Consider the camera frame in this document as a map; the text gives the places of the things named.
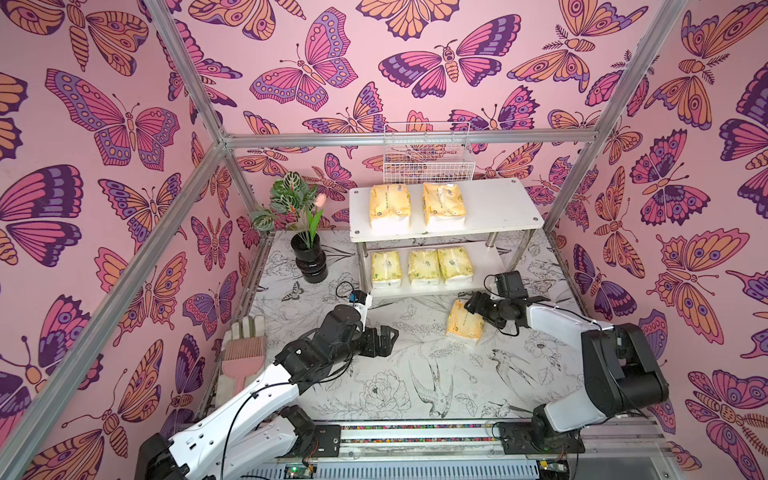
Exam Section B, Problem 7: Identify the orange tissue pack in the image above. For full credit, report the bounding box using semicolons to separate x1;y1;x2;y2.
446;299;485;344
369;184;412;235
422;183;467;232

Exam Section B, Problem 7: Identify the yellow-green tissue pack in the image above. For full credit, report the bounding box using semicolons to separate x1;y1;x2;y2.
371;250;402;288
437;247;474;285
408;249;442;286

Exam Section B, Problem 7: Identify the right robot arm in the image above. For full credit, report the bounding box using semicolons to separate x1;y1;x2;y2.
464;271;669;454

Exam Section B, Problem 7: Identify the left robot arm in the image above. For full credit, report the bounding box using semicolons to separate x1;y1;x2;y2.
135;304;399;479

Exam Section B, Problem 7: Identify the white two-tier shelf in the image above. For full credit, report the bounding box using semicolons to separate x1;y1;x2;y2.
349;178;544;298

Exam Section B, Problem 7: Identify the potted plant in black vase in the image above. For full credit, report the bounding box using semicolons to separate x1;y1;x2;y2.
250;171;328;284

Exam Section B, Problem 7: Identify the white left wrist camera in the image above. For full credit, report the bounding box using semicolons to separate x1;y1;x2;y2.
349;289;373;329

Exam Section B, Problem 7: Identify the white wire basket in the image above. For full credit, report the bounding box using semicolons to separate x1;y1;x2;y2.
381;123;476;184

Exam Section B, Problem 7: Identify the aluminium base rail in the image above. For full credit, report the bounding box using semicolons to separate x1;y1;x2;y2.
158;418;682;480

